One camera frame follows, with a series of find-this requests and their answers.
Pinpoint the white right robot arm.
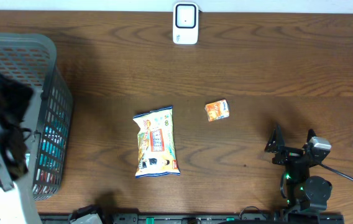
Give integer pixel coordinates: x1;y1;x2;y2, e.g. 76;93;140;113
264;125;332;212

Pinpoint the orange tissue packet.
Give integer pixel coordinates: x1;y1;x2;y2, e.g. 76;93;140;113
204;100;230;122

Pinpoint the grey plastic shopping basket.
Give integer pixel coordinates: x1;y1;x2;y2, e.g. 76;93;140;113
0;33;73;201

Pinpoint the yellow snack bag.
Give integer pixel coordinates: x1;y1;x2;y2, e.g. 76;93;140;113
133;106;180;179

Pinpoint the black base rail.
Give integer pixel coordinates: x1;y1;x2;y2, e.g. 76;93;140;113
39;212;345;224

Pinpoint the white barcode scanner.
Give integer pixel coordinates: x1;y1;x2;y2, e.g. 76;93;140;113
172;2;199;45

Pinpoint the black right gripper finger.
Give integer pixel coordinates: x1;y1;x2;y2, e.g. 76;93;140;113
264;124;285;153
306;129;316;146

